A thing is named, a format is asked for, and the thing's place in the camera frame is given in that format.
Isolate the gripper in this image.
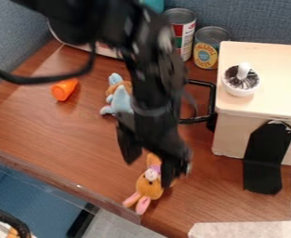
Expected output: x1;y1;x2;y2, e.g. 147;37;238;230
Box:
114;103;195;190

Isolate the blue plush toy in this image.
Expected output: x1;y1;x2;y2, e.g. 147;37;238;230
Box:
99;73;136;116

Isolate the orange toy carrot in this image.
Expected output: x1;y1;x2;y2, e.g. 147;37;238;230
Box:
49;77;81;102

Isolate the cream toy stove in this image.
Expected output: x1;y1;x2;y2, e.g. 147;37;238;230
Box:
179;40;291;196

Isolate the teal toy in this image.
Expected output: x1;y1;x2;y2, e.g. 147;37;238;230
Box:
140;0;166;14

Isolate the orange plush bunny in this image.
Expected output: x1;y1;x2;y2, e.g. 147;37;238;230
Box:
121;152;179;217

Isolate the white box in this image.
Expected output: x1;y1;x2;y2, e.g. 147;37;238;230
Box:
46;19;126;60

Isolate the yellow and blue can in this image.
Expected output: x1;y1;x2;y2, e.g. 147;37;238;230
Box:
192;25;231;71

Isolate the red and white can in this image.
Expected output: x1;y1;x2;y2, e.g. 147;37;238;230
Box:
161;7;199;62

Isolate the black cable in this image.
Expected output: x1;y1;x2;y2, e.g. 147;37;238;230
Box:
0;43;99;86

